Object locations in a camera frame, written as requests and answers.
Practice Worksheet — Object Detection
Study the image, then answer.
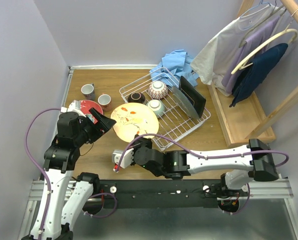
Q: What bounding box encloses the red teal plate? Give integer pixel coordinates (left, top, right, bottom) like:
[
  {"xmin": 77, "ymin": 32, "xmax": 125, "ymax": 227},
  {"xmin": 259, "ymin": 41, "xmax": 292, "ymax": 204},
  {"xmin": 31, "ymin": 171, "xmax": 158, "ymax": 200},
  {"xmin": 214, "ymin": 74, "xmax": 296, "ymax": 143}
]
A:
[{"xmin": 79, "ymin": 100, "xmax": 103, "ymax": 123}]

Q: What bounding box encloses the pink mug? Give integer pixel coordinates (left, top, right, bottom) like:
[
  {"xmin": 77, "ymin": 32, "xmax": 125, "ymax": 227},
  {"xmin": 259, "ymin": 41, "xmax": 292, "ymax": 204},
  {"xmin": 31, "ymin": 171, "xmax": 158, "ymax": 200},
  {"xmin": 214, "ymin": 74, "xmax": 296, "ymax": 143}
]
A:
[{"xmin": 98, "ymin": 94, "xmax": 112, "ymax": 112}]

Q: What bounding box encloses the grey mug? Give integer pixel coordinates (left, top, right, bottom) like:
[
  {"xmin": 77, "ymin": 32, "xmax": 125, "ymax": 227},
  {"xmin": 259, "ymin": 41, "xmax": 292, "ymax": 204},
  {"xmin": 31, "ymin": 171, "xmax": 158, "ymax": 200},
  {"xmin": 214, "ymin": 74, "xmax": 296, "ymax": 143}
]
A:
[{"xmin": 81, "ymin": 83, "xmax": 95, "ymax": 101}]

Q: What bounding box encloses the beige plate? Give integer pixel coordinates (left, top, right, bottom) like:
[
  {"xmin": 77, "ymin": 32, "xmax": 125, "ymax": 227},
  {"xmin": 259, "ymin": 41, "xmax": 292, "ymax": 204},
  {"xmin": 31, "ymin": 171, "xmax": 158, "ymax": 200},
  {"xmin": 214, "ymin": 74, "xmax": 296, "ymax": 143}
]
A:
[{"xmin": 111, "ymin": 103, "xmax": 159, "ymax": 143}]

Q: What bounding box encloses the dark teal embossed plate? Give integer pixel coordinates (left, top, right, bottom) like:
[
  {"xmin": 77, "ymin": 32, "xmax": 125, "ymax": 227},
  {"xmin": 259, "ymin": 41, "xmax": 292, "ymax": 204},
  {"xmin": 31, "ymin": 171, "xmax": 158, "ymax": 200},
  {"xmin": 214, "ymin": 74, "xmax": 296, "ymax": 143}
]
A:
[{"xmin": 171, "ymin": 86, "xmax": 200, "ymax": 119}]

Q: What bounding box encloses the black square plate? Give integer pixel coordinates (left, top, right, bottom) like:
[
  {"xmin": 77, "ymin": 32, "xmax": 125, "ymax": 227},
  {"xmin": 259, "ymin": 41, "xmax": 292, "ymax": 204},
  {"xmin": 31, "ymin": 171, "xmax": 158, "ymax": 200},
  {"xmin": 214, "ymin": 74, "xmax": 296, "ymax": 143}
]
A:
[{"xmin": 179, "ymin": 76, "xmax": 206, "ymax": 118}]

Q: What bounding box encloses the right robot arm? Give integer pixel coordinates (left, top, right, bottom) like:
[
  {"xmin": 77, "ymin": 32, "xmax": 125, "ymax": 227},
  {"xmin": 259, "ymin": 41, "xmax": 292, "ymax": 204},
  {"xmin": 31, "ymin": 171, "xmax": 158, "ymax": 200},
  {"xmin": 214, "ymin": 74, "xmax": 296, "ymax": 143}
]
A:
[{"xmin": 132, "ymin": 138, "xmax": 279, "ymax": 196}]

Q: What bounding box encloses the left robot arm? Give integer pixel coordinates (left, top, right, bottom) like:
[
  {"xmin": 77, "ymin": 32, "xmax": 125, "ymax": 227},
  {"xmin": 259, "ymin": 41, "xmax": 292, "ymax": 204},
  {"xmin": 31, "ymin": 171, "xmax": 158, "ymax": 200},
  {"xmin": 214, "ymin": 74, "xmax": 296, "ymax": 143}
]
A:
[{"xmin": 24, "ymin": 107, "xmax": 116, "ymax": 240}]

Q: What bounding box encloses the wooden clothes rack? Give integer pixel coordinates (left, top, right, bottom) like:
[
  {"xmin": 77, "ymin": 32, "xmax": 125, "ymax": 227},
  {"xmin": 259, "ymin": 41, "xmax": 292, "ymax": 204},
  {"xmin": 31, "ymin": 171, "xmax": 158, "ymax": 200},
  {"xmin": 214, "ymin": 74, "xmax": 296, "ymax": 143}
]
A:
[{"xmin": 208, "ymin": 0, "xmax": 298, "ymax": 148}]

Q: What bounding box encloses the dark brown bowl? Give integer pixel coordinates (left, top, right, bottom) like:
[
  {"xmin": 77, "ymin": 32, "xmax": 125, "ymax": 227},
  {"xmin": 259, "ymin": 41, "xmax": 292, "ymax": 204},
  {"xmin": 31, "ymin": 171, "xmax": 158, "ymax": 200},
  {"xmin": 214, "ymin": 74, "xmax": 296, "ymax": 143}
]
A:
[{"xmin": 127, "ymin": 91, "xmax": 146, "ymax": 104}]

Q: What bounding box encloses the light green ribbed bowl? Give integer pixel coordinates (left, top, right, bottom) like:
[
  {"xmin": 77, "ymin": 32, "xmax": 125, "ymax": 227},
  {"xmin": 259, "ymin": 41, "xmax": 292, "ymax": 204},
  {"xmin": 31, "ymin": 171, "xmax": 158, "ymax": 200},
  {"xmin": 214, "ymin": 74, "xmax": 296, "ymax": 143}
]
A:
[{"xmin": 147, "ymin": 99, "xmax": 165, "ymax": 118}]

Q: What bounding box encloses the red white patterned bowl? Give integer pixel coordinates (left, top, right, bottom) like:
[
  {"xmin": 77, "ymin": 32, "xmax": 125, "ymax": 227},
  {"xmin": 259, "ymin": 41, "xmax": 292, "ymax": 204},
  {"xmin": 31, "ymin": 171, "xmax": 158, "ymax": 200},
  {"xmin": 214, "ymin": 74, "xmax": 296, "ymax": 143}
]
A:
[{"xmin": 148, "ymin": 80, "xmax": 168, "ymax": 100}]

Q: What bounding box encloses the light blue cloth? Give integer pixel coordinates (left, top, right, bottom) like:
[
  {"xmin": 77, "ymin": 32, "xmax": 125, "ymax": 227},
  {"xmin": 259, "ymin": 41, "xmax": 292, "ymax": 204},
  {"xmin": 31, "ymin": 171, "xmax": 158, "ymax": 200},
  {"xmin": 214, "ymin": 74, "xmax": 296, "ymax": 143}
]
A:
[{"xmin": 149, "ymin": 49, "xmax": 199, "ymax": 87}]

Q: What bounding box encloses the white t-shirt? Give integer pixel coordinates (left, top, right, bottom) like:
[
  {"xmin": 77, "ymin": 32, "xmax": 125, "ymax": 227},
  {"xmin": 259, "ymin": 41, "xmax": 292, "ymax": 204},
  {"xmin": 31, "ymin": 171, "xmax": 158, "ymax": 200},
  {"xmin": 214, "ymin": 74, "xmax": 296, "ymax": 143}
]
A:
[{"xmin": 191, "ymin": 6, "xmax": 284, "ymax": 96}]

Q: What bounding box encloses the navy blue garment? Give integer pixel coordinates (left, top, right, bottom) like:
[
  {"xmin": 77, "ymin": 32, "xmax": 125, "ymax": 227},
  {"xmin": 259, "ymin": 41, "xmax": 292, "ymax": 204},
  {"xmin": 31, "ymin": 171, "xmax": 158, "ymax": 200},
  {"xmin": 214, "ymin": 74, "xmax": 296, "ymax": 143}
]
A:
[{"xmin": 229, "ymin": 43, "xmax": 289, "ymax": 108}]

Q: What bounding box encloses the cream clothes hanger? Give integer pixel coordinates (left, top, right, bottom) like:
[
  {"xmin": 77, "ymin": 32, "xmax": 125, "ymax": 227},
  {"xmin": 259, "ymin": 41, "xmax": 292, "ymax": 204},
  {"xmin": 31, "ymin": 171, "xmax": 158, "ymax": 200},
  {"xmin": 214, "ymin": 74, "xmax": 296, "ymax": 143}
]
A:
[{"xmin": 231, "ymin": 27, "xmax": 298, "ymax": 75}]

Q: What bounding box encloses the grey clothes hanger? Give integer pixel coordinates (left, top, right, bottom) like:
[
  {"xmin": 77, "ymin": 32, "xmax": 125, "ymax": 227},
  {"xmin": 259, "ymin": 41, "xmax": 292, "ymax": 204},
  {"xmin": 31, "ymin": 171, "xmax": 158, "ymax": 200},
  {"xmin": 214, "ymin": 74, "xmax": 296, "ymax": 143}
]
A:
[{"xmin": 238, "ymin": 0, "xmax": 288, "ymax": 49}]

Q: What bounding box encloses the lavender shirt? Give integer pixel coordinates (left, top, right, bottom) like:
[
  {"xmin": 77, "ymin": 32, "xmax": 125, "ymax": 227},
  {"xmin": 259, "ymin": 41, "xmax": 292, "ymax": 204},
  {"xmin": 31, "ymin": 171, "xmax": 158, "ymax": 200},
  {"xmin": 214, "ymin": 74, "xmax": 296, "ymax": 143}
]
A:
[{"xmin": 221, "ymin": 14, "xmax": 282, "ymax": 95}]

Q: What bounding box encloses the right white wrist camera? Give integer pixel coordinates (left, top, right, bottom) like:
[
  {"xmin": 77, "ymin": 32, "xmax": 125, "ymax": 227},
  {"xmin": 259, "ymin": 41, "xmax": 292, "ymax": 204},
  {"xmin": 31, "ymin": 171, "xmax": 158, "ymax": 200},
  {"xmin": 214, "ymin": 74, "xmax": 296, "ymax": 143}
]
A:
[{"xmin": 112, "ymin": 149, "xmax": 134, "ymax": 172}]

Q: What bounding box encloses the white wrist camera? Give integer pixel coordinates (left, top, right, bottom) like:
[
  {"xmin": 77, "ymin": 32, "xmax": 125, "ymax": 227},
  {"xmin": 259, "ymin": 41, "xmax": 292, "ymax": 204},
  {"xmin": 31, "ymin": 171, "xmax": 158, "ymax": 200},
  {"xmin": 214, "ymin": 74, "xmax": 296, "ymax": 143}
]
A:
[
  {"xmin": 112, "ymin": 149, "xmax": 134, "ymax": 172},
  {"xmin": 60, "ymin": 100, "xmax": 85, "ymax": 117}
]

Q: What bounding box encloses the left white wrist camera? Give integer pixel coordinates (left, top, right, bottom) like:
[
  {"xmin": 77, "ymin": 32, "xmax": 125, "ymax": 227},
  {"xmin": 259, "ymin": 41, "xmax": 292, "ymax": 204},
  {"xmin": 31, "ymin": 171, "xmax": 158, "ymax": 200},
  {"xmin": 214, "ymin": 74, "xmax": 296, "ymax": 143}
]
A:
[{"xmin": 60, "ymin": 100, "xmax": 85, "ymax": 117}]

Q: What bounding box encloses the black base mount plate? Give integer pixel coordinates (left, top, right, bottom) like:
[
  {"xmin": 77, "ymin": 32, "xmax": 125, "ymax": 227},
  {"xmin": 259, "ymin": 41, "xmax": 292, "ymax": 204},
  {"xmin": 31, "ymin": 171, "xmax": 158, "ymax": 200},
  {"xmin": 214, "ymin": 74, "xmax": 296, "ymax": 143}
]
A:
[{"xmin": 83, "ymin": 179, "xmax": 250, "ymax": 214}]

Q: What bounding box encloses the white wire dish rack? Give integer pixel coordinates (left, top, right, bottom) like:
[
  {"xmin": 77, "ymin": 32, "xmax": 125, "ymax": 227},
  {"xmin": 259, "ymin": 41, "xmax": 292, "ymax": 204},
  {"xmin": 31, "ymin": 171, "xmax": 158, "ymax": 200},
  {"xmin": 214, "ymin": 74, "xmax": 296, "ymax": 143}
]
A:
[{"xmin": 119, "ymin": 67, "xmax": 211, "ymax": 142}]

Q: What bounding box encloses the blue wire hanger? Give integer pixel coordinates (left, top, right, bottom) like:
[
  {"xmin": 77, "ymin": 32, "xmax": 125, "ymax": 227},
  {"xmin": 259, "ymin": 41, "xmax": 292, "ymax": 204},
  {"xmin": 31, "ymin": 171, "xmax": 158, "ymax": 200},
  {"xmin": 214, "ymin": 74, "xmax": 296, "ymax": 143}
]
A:
[{"xmin": 238, "ymin": 0, "xmax": 271, "ymax": 30}]

